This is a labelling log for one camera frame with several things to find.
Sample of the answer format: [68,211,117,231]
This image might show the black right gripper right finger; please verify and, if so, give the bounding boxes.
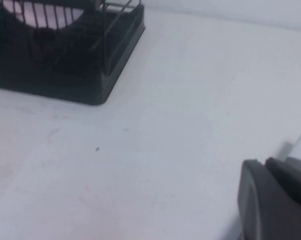
[264,156,301,205]

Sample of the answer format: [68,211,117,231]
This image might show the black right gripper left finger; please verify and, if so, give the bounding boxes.
[237,159,301,240]

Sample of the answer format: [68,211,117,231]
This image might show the orange round plate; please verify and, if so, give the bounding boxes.
[2,0,84,29]

